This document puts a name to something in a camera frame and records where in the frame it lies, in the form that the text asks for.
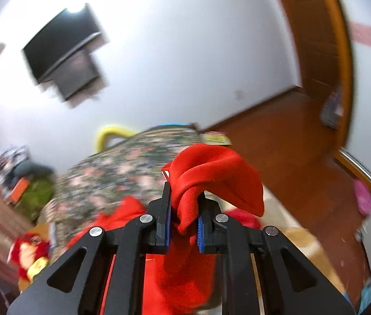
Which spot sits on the orange box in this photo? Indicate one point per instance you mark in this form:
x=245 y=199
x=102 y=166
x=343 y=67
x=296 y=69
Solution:
x=19 y=190

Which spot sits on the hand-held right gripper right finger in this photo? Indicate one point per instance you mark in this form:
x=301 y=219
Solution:
x=200 y=233

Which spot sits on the cardboard box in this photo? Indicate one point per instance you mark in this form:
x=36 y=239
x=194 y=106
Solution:
x=42 y=228

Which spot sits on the black wall television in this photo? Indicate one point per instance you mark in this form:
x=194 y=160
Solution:
x=57 y=39

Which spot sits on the beige cartoon blanket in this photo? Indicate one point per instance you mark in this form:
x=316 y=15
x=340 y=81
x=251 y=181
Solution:
x=303 y=236

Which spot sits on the yellow curved cushion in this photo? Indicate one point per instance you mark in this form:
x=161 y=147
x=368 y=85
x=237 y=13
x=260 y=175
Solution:
x=101 y=136

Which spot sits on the red garment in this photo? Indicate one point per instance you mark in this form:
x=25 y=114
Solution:
x=211 y=170

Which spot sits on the dark wall box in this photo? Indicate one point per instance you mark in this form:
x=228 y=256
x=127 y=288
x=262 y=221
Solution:
x=77 y=75

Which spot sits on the floral blanket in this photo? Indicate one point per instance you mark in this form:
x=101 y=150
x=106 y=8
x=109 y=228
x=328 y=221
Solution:
x=113 y=170

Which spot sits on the pink cloth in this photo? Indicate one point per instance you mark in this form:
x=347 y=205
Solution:
x=363 y=197

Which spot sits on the wooden door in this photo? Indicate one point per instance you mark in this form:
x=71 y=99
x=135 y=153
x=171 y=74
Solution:
x=313 y=32

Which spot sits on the grey bag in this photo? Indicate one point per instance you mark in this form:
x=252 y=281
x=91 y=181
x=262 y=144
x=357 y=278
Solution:
x=331 y=111

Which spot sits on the grey pillow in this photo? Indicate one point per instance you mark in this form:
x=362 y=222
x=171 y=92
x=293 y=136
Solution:
x=34 y=170

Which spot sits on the red plush toy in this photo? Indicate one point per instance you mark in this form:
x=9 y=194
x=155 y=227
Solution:
x=29 y=252

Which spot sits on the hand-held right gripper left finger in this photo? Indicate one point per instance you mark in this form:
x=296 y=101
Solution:
x=168 y=223

